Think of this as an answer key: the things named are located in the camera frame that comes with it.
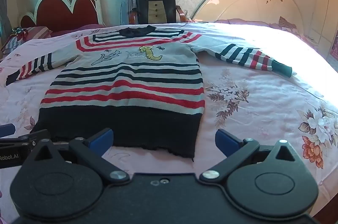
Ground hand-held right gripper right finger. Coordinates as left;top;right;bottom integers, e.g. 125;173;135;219
199;129;304;184

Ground dark pink pillow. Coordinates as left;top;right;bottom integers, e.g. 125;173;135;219
50;23;106;38

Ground patterned pillow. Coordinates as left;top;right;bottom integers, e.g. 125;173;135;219
1;26;53;55

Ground cream buttoned cushion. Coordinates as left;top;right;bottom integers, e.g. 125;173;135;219
148;0;169;24

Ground pink quilt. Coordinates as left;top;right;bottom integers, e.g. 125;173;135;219
215;17;304;36

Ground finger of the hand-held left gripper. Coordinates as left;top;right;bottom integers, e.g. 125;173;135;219
0;123;15;138
0;130;50;149

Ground pink floral bed sheet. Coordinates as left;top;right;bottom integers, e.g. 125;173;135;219
0;21;338;224

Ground red heart-shaped headboard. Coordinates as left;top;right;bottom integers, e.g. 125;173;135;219
19;0;105;32

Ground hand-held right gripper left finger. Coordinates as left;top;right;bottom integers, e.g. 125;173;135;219
26;128;130;186

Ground cream round table top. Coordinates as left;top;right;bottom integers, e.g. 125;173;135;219
191;0;305;30

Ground striped knit sweater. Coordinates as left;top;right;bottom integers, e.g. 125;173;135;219
6;25;293;162

